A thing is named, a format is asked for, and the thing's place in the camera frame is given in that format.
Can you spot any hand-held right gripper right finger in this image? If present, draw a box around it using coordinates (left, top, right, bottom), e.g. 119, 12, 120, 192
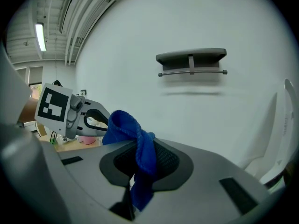
139, 138, 270, 224

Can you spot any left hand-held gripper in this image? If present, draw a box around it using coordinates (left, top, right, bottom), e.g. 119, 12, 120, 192
34, 84, 111, 140

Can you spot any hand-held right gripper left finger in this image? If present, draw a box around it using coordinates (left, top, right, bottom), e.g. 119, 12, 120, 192
56, 140, 139, 222

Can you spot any blue cloth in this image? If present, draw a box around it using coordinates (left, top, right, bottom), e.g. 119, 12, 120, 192
102, 110, 157, 212

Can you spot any white smart toilet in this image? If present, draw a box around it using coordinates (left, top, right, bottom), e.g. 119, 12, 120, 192
239, 78, 296, 189

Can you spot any brown cardboard box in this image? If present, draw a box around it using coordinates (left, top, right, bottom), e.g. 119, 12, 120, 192
38, 124, 105, 153

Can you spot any fluorescent ceiling light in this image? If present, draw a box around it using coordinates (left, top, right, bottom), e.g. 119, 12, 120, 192
35, 23, 47, 52

